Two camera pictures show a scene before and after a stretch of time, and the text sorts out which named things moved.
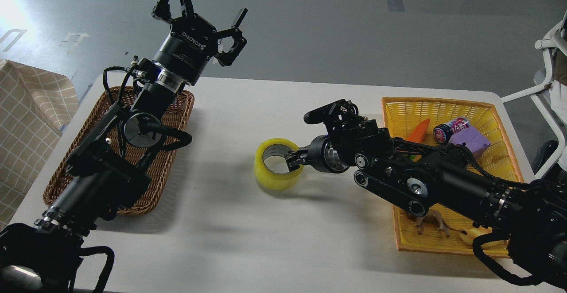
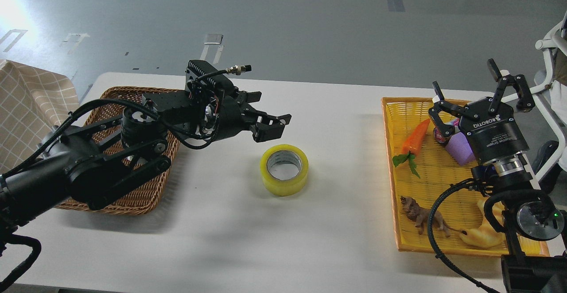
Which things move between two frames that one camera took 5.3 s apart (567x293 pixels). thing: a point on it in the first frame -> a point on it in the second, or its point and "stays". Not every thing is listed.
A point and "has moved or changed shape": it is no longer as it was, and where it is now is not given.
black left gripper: x=192 y=43 -> x=235 y=118
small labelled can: x=442 y=133 stays
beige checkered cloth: x=34 y=104 stays
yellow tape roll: x=270 y=180 has moved or changed shape
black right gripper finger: x=293 y=159 -> x=446 y=129
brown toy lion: x=433 y=217 stays
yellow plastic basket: x=498 y=160 stays
